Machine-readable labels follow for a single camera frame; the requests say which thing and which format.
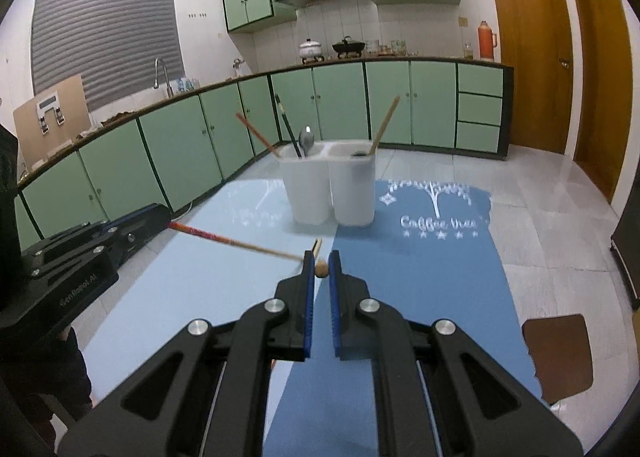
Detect orange thermos flask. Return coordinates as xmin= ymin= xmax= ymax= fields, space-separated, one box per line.
xmin=477 ymin=20 xmax=498 ymax=61

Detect dark blue table mat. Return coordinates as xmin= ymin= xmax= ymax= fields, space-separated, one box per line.
xmin=262 ymin=180 xmax=541 ymax=456

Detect black wok on stove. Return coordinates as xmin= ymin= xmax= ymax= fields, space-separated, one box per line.
xmin=332 ymin=35 xmax=366 ymax=59

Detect chrome sink faucet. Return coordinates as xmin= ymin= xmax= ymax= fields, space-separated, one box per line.
xmin=153 ymin=57 xmax=174 ymax=99

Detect glass jar on counter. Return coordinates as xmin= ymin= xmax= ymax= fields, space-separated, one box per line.
xmin=463 ymin=43 xmax=474 ymax=59

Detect white twin utensil holder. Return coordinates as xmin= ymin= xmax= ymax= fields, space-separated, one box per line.
xmin=278 ymin=139 xmax=376 ymax=227

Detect green lower kitchen cabinets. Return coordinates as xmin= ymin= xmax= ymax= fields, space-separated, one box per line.
xmin=14 ymin=58 xmax=514 ymax=248

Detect plain wooden chopstick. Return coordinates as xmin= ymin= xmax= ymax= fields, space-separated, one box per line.
xmin=311 ymin=238 xmax=329 ymax=278

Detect wooden chopstick red end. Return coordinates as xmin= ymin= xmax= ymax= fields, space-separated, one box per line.
xmin=235 ymin=112 xmax=281 ymax=159

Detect brown wooden stool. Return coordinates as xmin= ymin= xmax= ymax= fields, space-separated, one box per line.
xmin=522 ymin=314 xmax=593 ymax=405

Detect wooden chopstick red star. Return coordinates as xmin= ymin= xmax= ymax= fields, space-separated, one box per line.
xmin=168 ymin=221 xmax=304 ymax=262

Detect light blue table mat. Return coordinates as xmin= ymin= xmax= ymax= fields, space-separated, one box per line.
xmin=84 ymin=180 xmax=341 ymax=456

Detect black chopstick gold band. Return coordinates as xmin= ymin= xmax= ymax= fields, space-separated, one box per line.
xmin=274 ymin=94 xmax=303 ymax=159

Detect cardboard sheet with packaging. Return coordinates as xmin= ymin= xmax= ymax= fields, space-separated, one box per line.
xmin=13 ymin=74 xmax=91 ymax=168

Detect wooden chopstick orange band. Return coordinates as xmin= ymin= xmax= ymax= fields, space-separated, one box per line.
xmin=367 ymin=95 xmax=400 ymax=157

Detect grey window blind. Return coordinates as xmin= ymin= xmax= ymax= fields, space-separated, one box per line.
xmin=30 ymin=0 xmax=186 ymax=111

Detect metal spoon in holder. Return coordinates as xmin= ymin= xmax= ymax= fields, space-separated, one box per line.
xmin=298 ymin=125 xmax=314 ymax=157

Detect white cooking pot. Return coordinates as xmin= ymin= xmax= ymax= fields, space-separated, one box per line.
xmin=298 ymin=39 xmax=324 ymax=65

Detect brown wooden door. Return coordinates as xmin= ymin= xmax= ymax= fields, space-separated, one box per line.
xmin=574 ymin=0 xmax=632 ymax=201
xmin=495 ymin=0 xmax=573 ymax=154

